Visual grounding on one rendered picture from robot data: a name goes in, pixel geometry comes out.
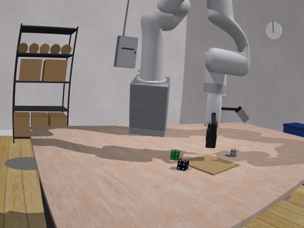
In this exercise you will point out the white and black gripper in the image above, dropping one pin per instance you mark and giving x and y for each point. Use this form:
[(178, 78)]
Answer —
[(212, 117)]

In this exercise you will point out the green die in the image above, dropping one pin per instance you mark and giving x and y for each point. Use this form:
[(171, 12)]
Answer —
[(175, 155)]

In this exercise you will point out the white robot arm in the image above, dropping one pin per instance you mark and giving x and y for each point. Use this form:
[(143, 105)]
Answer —
[(218, 63)]

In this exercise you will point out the black die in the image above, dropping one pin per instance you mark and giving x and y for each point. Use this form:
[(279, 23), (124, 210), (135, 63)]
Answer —
[(182, 165)]

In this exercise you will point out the tan flat mat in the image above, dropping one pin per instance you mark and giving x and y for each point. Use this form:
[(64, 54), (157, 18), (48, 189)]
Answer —
[(210, 164)]

